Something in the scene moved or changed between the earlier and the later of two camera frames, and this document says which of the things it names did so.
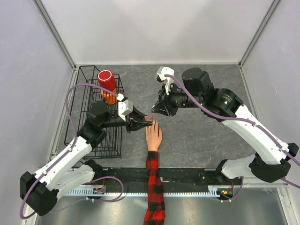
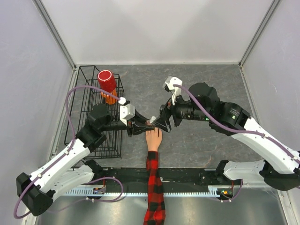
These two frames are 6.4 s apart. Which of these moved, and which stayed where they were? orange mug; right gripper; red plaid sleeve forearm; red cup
Moved: right gripper
Stayed: orange mug; red cup; red plaid sleeve forearm
